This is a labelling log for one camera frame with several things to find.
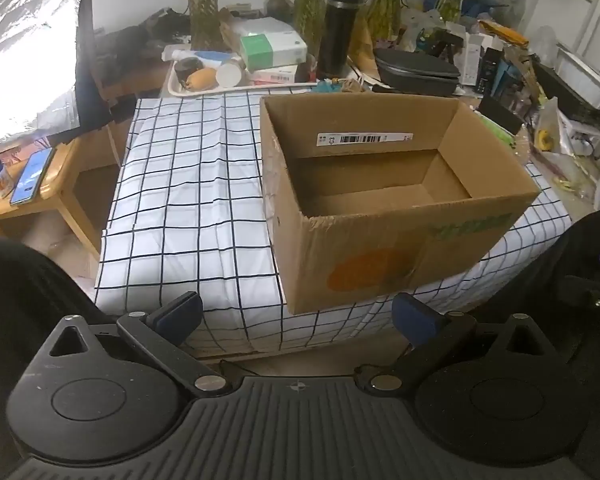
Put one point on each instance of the black phone holder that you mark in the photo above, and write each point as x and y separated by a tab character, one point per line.
446	45

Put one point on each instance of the orange bottle white cap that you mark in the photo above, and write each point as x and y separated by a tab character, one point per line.
230	71

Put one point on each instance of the orange egg-shaped object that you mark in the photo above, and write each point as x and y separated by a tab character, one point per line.
202	80

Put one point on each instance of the flat black box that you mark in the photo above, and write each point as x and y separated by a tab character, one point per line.
500	112

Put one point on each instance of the small black jar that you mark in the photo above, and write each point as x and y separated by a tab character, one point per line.
189	70

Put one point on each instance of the yellow tape roll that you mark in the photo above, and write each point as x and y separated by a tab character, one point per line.
546	140

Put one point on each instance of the tall black box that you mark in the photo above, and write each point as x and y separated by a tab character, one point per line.
492	72

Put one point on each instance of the dark grey zip case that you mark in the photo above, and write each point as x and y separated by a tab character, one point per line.
415	77

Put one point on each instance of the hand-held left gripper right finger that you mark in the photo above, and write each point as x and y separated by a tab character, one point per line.
415	317

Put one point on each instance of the green and white box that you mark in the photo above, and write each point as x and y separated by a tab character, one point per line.
275	52

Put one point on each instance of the blue smartphone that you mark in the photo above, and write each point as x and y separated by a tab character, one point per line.
32	175

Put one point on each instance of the brown paper bag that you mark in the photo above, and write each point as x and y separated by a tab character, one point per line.
364	45

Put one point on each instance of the white and pink box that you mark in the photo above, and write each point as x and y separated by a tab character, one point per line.
275	75

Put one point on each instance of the silver foil sheet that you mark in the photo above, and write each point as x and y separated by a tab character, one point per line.
25	60

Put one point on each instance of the black hanging cloth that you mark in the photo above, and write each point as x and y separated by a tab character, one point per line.
100	105

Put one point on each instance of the wooden side table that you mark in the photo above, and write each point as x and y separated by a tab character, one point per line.
55	180

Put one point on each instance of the white black-checked cloth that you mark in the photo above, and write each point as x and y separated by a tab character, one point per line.
180	185

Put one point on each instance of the blue patterned toy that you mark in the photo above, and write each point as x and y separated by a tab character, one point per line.
427	37

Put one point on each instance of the cream plastic tray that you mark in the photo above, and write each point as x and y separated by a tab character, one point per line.
170	81

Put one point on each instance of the tall white box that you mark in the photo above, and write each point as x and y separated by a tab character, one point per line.
473	60

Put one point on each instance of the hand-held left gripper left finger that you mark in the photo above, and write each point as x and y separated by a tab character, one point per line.
180	312

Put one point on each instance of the brown cardboard box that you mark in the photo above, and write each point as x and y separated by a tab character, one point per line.
380	260

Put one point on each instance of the black thermos bottle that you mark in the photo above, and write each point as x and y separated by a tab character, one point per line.
337	35

